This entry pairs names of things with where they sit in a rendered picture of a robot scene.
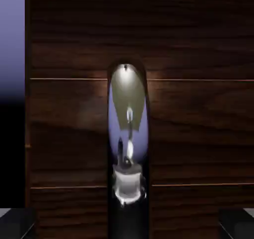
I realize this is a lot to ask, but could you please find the curved shiny metal handle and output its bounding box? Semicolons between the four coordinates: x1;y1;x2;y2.
107;58;151;239

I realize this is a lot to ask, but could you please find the dark wood cabinet door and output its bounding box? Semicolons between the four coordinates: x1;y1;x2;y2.
29;183;254;239
29;0;254;81
29;78;254;188

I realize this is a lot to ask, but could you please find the dark wood cabinet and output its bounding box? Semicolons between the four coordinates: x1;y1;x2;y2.
24;0;254;239

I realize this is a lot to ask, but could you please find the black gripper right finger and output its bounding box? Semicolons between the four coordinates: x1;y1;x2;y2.
218;207;254;239

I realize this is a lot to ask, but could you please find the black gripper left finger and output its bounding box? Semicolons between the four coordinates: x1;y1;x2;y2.
0;207;38;239

